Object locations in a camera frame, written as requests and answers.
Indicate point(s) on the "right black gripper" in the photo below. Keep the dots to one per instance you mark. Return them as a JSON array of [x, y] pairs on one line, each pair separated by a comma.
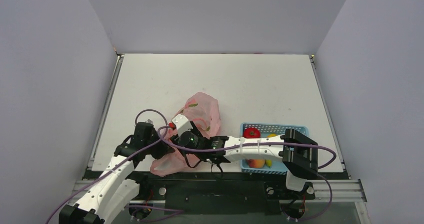
[[180, 138]]

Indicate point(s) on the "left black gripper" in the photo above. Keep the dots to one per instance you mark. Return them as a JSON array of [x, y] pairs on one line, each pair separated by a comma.
[[164, 149]]

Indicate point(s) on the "pink plastic bag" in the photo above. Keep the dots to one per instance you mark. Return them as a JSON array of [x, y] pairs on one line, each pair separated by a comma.
[[203, 110]]

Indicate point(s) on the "red fake fruit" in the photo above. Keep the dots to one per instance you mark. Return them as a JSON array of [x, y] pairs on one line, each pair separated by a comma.
[[251, 132]]

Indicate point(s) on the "orange fake fruit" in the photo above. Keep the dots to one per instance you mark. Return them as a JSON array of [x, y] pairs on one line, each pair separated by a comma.
[[255, 163]]

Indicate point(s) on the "yellow fake banana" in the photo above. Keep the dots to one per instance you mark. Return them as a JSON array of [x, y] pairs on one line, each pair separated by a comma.
[[269, 163]]

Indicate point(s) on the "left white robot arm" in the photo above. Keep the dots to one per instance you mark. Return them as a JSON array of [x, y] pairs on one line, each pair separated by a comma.
[[119, 183]]

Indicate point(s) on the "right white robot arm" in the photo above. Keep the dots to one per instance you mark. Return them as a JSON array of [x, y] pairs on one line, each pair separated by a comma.
[[293, 149]]

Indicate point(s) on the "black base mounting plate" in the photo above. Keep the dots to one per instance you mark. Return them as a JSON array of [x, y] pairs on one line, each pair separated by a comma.
[[232, 193]]

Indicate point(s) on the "blue plastic basket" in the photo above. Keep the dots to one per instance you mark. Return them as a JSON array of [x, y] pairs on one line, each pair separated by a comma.
[[266, 130]]

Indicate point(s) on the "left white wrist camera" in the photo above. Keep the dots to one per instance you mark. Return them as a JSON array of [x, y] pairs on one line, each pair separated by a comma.
[[149, 120]]

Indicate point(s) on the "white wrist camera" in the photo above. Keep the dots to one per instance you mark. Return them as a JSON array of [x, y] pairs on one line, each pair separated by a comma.
[[149, 120], [181, 124]]

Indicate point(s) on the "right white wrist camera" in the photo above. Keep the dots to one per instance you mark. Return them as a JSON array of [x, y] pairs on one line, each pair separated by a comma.
[[181, 124]]

